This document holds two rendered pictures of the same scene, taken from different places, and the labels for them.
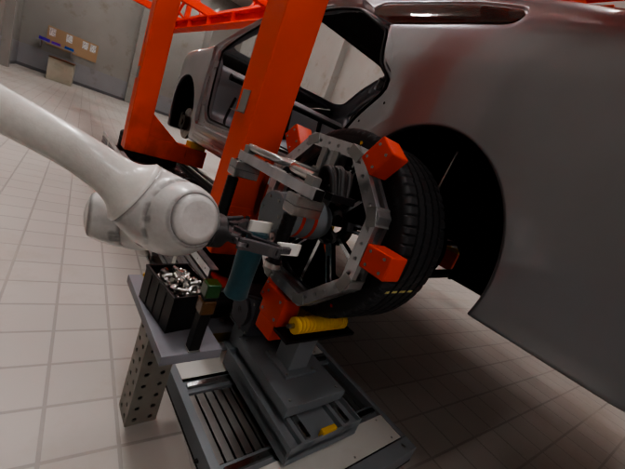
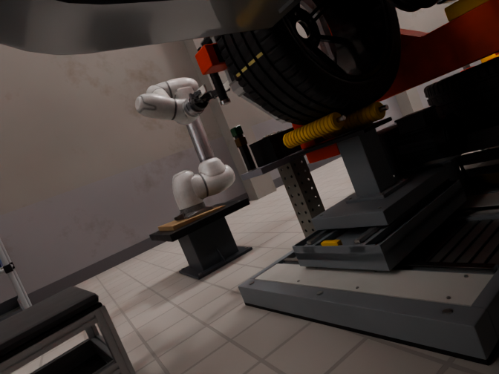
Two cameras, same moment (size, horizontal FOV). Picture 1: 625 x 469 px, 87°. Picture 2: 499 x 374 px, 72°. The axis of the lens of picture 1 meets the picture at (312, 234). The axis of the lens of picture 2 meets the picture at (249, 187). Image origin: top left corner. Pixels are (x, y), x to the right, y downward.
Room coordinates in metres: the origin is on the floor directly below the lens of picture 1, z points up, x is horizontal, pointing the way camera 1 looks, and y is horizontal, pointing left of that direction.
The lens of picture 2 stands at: (1.02, -1.35, 0.50)
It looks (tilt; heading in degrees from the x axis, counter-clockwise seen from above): 4 degrees down; 100
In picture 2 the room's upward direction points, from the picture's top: 22 degrees counter-clockwise
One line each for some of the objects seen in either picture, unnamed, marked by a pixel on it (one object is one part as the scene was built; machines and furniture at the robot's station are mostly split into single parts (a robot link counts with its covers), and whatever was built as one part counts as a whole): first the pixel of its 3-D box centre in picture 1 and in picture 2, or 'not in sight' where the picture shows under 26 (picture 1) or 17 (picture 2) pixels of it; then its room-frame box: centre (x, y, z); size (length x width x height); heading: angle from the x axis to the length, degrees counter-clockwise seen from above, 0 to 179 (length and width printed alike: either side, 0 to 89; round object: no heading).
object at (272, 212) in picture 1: (296, 216); not in sight; (1.04, 0.07, 0.85); 0.21 x 0.14 x 0.14; 134
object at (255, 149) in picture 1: (286, 150); not in sight; (1.08, 0.17, 1.03); 0.19 x 0.18 x 0.11; 134
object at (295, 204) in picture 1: (303, 205); not in sight; (0.83, 0.05, 0.93); 0.09 x 0.05 x 0.05; 134
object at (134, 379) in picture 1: (151, 363); (305, 199); (0.95, 0.35, 0.21); 0.10 x 0.10 x 0.42; 44
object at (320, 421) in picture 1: (288, 389); (379, 222); (1.17, -0.14, 0.13); 0.50 x 0.36 x 0.10; 44
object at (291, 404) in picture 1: (298, 343); (367, 167); (1.21, -0.10, 0.32); 0.40 x 0.30 x 0.28; 44
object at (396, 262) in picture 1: (382, 262); (214, 58); (0.87, -0.21, 0.85); 0.09 x 0.08 x 0.07; 44
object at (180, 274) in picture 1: (178, 293); (275, 145); (0.91, 0.32, 0.51); 0.20 x 0.14 x 0.13; 52
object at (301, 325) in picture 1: (319, 323); (311, 131); (1.07, -0.14, 0.51); 0.29 x 0.06 x 0.06; 134
